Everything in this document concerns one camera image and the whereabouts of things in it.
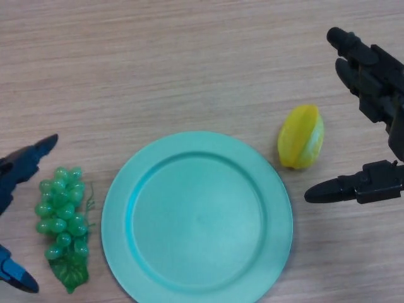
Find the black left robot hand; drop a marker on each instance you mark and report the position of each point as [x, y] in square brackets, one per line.
[19, 167]

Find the green grape bunch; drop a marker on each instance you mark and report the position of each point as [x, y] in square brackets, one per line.
[60, 208]

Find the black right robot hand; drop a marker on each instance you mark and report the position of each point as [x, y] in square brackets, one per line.
[375, 72]

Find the yellow starfruit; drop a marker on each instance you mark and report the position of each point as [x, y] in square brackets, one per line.
[295, 139]

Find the teal round plate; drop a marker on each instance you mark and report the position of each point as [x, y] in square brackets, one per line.
[197, 221]

